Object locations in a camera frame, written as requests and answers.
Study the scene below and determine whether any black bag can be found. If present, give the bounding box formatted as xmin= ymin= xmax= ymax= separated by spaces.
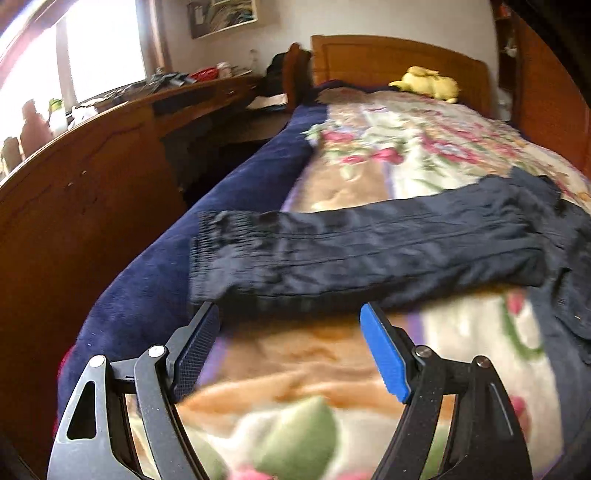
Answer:
xmin=265 ymin=52 xmax=290 ymax=93

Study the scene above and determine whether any dark navy jacket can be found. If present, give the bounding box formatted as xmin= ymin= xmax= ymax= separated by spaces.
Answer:
xmin=188 ymin=166 xmax=591 ymax=366

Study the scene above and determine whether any wooden chair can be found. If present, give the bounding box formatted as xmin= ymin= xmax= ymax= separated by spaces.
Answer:
xmin=282 ymin=42 xmax=315 ymax=114

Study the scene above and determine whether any wooden bed headboard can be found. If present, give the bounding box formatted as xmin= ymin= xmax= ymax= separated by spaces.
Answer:
xmin=310 ymin=34 xmax=493 ymax=117

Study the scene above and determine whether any floral printed blanket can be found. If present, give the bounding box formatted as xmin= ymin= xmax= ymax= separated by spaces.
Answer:
xmin=124 ymin=85 xmax=591 ymax=480

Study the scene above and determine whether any wooden wardrobe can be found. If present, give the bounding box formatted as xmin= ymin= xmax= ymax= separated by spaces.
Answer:
xmin=491 ymin=0 xmax=591 ymax=182

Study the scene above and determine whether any white paper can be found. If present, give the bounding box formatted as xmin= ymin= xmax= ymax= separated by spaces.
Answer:
xmin=246 ymin=93 xmax=290 ymax=112

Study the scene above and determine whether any white bottle with green cap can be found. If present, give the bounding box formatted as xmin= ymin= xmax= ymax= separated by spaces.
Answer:
xmin=48 ymin=98 xmax=70 ymax=138

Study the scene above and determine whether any white wall shelf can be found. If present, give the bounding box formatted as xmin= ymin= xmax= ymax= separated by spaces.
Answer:
xmin=187 ymin=0 xmax=259 ymax=40

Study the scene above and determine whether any wooden desk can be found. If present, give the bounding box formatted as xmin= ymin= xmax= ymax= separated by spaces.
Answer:
xmin=0 ymin=73 xmax=296 ymax=464

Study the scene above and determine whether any yellow plush toy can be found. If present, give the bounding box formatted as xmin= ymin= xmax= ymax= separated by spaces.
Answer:
xmin=389 ymin=66 xmax=461 ymax=103

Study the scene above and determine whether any window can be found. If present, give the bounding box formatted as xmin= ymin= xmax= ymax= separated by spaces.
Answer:
xmin=0 ymin=0 xmax=160 ymax=123

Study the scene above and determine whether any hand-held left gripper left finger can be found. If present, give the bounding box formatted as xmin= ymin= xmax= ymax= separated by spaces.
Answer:
xmin=46 ymin=301 xmax=221 ymax=480

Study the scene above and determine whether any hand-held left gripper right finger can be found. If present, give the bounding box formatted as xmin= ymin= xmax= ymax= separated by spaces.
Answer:
xmin=359 ymin=302 xmax=529 ymax=480

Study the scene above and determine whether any navy blue fleece blanket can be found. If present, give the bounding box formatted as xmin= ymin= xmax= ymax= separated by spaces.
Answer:
xmin=58 ymin=80 xmax=334 ymax=432

